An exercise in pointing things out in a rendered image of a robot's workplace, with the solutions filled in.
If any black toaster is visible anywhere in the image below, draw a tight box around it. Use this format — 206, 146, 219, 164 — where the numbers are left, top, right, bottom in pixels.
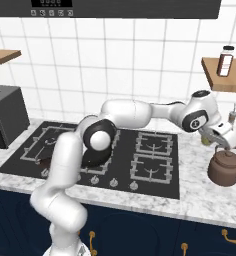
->
0, 84, 31, 150

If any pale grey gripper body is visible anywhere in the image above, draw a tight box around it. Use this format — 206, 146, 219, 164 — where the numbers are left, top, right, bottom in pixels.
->
199, 128, 232, 150

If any wooden wall shelf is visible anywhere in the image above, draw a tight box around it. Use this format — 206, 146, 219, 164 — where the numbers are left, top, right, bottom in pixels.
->
201, 56, 236, 94
0, 48, 23, 71

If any yellow-green round item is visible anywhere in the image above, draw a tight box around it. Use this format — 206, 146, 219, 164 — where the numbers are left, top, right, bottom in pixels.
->
200, 134, 213, 147

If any black range hood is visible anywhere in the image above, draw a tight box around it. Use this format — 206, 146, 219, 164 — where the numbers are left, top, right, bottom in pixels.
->
0, 0, 223, 20

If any dark pan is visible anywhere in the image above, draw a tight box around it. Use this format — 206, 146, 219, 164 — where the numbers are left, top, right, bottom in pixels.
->
36, 148, 114, 169

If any gold cupboard handle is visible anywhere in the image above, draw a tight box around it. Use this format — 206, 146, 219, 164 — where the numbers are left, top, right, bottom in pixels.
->
88, 230, 98, 256
180, 242, 189, 256

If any gold drawer handle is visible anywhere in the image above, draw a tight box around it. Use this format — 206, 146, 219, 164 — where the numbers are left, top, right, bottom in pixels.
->
221, 228, 236, 247

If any black gas hob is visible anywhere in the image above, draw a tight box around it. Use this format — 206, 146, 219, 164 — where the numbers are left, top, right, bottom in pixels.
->
0, 120, 181, 201

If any dark bottle with white label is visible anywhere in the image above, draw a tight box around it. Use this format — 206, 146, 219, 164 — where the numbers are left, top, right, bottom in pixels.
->
216, 45, 236, 78

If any brown kettle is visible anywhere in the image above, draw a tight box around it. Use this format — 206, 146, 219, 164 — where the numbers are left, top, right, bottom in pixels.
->
207, 145, 236, 188

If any navy cupboard door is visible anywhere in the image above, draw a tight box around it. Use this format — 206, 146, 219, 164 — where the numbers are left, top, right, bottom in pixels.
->
79, 202, 179, 256
0, 187, 91, 256

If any navy drawer front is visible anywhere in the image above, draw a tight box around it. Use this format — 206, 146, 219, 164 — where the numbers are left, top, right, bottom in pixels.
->
173, 218, 236, 256

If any small glass shaker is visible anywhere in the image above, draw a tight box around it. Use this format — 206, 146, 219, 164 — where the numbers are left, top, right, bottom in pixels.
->
228, 102, 236, 127

